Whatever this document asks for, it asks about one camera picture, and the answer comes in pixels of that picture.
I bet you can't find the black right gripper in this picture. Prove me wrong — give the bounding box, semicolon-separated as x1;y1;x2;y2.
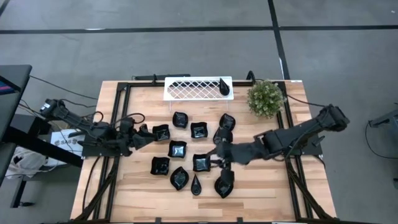
205;141;251;171

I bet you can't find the white plastic bag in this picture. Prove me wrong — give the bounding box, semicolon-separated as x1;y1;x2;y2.
5;145;49;180

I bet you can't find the black side desk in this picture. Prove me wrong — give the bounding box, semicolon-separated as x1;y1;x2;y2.
0;64;85;208

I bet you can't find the black metal rig frame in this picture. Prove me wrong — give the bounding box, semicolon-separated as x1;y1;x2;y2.
72;79;338;223

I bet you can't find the white printed cardboard box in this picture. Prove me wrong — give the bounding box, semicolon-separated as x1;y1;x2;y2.
49;128;87;158

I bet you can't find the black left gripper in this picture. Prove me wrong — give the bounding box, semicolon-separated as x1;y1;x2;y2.
116;116;157;157

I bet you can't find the green potted plant black pot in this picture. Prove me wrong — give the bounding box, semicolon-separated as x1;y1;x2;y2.
246;79;286;119

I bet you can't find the white lattice shelf rack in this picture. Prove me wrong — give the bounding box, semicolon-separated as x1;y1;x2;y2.
163;76;234;113

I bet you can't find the grey equipment stand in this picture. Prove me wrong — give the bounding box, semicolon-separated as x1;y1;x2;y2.
368;102;398;129

